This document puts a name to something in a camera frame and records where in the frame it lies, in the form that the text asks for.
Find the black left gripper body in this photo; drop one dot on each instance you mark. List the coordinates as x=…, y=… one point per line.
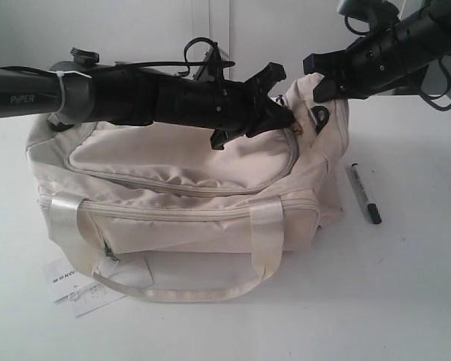
x=230, y=108

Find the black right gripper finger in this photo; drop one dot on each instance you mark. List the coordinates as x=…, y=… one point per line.
x=329, y=87
x=325, y=63

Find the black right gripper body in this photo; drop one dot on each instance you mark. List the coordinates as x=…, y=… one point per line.
x=387, y=58

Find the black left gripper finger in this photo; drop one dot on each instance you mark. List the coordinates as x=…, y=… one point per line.
x=269, y=115
x=263, y=81

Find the gold key ring zipper pull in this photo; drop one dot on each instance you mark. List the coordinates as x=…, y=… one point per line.
x=297, y=128

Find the cream fabric duffel bag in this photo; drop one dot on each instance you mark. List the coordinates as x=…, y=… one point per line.
x=210, y=224

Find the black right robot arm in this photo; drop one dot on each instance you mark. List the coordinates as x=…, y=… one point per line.
x=439, y=14

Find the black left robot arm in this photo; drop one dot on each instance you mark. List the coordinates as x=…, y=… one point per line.
x=83, y=90

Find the black and grey marker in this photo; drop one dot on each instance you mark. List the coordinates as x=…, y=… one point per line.
x=363, y=195

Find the white paper hang tag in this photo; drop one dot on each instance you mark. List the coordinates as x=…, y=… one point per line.
x=83, y=293

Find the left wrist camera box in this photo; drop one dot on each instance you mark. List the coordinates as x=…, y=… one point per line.
x=215, y=62

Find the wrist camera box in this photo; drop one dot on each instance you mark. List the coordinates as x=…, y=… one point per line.
x=215, y=62
x=369, y=11

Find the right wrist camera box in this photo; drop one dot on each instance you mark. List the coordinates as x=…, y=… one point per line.
x=369, y=11

